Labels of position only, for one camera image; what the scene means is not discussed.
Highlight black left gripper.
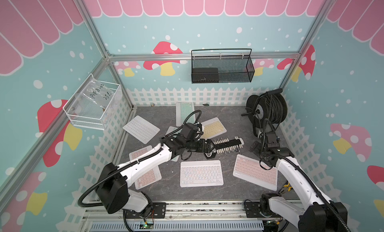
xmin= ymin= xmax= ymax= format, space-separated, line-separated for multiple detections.
xmin=184 ymin=138 xmax=215 ymax=154

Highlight pink key keyboard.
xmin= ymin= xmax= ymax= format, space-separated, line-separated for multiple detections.
xmin=129 ymin=146 xmax=162 ymax=190
xmin=233 ymin=155 xmax=278 ymax=191

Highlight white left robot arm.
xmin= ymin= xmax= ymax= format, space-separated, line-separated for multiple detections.
xmin=78 ymin=123 xmax=213 ymax=214

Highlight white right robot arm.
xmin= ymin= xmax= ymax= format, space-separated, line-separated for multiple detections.
xmin=254 ymin=131 xmax=350 ymax=232

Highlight near green key keyboard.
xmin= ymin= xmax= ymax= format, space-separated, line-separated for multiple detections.
xmin=166 ymin=126 xmax=180 ymax=162

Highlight green key keyboard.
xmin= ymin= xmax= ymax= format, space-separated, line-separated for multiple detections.
xmin=176 ymin=103 xmax=195 ymax=127
xmin=166 ymin=126 xmax=180 ymax=162

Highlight yellow key white keyboard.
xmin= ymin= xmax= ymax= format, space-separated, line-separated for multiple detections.
xmin=201 ymin=118 xmax=227 ymax=139

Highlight far green key keyboard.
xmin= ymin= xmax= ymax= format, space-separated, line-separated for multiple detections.
xmin=176 ymin=103 xmax=195 ymax=127

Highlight centre white backlit keyboard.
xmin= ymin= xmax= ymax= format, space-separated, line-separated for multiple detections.
xmin=180 ymin=160 xmax=224 ymax=188

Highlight black box in basket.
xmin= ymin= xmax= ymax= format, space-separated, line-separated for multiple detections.
xmin=192 ymin=68 xmax=220 ymax=84

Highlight plastic bag in basket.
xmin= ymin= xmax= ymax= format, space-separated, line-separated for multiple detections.
xmin=77 ymin=79 xmax=115 ymax=112

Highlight yellow handled pliers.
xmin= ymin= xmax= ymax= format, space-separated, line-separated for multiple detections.
xmin=280 ymin=182 xmax=293 ymax=194

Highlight black cable reel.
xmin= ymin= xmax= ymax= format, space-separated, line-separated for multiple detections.
xmin=241 ymin=88 xmax=288 ymax=137

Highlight black wire mesh basket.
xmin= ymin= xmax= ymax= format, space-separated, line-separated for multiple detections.
xmin=191 ymin=49 xmax=255 ymax=83

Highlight clear wire wall basket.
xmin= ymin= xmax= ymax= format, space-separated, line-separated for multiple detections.
xmin=63 ymin=74 xmax=123 ymax=131

